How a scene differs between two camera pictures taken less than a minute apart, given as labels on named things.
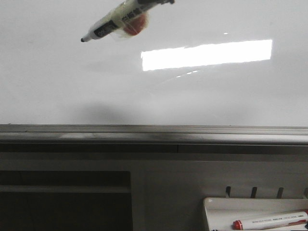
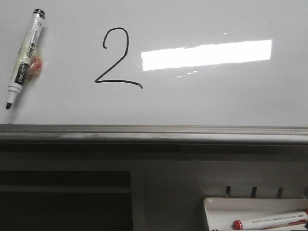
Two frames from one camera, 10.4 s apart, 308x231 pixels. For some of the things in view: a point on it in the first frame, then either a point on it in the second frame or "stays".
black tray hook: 253,192 stays
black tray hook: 279,193 stays
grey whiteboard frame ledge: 153,134 stays
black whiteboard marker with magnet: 130,19 -> 27,63
